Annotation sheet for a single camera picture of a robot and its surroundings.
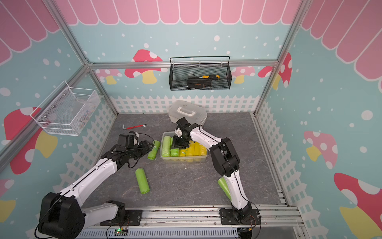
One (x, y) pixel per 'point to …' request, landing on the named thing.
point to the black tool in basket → (196, 82)
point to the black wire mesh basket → (178, 73)
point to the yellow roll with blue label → (197, 149)
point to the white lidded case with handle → (179, 109)
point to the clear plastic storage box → (180, 159)
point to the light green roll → (166, 146)
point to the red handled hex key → (143, 125)
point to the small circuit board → (120, 232)
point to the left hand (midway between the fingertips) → (151, 149)
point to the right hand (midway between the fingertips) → (173, 147)
